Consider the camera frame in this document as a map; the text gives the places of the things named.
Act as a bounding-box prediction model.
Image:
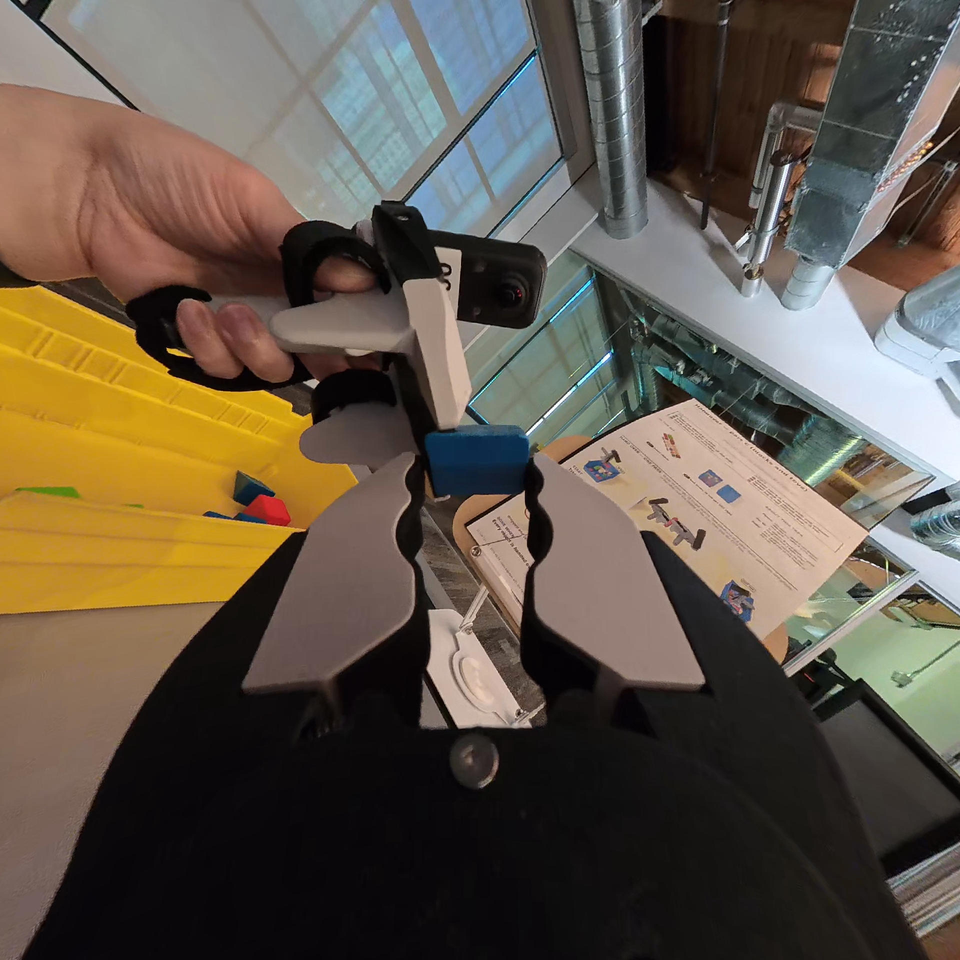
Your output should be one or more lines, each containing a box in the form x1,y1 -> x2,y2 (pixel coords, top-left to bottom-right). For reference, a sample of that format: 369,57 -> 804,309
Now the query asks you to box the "yellow plastic bin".
0,285 -> 361,616

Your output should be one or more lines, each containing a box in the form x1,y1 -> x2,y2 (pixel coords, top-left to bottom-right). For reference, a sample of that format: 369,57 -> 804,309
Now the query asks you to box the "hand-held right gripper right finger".
519,454 -> 708,725

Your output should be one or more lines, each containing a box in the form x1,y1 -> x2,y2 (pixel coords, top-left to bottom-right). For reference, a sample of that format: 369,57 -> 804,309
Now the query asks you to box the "large blind-covered window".
30,0 -> 579,249

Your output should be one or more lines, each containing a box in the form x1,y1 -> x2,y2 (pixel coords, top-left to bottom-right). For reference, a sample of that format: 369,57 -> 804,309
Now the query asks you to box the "silver vertical round duct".
573,0 -> 650,240

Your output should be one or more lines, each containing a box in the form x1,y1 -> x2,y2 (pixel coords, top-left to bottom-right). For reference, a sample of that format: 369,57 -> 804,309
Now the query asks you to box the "rectangular metal duct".
780,0 -> 960,312

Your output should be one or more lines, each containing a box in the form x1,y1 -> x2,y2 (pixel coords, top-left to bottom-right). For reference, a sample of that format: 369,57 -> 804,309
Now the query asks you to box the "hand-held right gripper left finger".
240,453 -> 435,727

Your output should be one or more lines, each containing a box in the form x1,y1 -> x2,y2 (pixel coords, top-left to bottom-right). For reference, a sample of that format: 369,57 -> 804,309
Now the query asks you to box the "printed instruction sheet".
465,399 -> 870,639

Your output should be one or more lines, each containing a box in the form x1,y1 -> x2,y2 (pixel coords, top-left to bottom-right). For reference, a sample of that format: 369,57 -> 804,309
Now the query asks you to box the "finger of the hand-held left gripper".
298,408 -> 425,474
403,276 -> 475,432

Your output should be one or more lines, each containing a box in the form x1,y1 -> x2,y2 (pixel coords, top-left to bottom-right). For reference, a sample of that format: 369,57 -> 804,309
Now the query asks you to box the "instruction sheet on stand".
452,435 -> 790,665

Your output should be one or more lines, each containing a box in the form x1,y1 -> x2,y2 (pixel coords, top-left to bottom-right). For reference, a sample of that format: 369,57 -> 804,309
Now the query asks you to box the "person's left hand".
0,84 -> 380,384

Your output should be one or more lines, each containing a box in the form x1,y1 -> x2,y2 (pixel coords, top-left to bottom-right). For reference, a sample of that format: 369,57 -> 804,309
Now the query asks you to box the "silver duct cluster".
873,270 -> 960,410

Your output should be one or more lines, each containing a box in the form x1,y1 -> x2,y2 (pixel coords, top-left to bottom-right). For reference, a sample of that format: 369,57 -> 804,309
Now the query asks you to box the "dark blue wedge block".
423,425 -> 532,498

